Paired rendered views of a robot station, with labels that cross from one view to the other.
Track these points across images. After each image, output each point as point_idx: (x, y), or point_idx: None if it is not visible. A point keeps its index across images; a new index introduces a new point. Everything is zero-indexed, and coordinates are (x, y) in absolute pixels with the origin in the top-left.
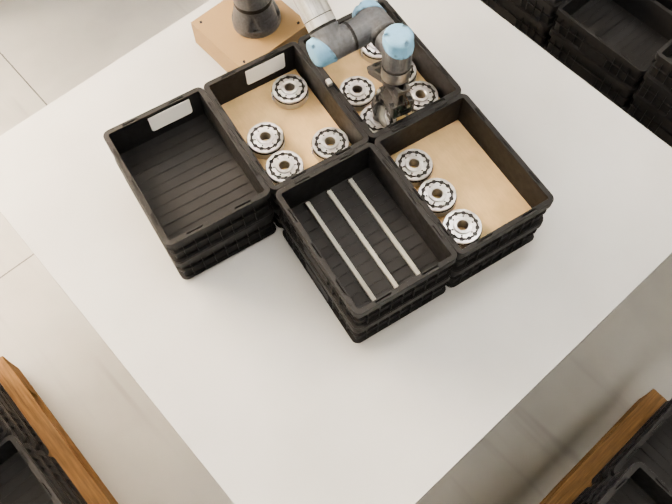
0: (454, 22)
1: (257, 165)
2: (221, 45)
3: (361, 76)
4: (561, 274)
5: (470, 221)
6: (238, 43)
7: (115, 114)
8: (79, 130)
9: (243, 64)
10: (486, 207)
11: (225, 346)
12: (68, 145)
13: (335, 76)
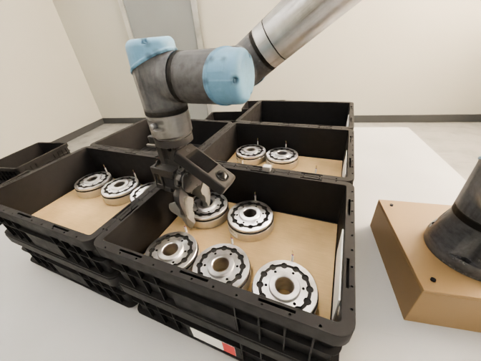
0: None
1: (256, 123)
2: (433, 206)
3: (259, 228)
4: (8, 250)
5: (84, 182)
6: (427, 216)
7: (403, 167)
8: (399, 154)
9: (387, 203)
10: (71, 210)
11: None
12: (389, 148)
13: (293, 229)
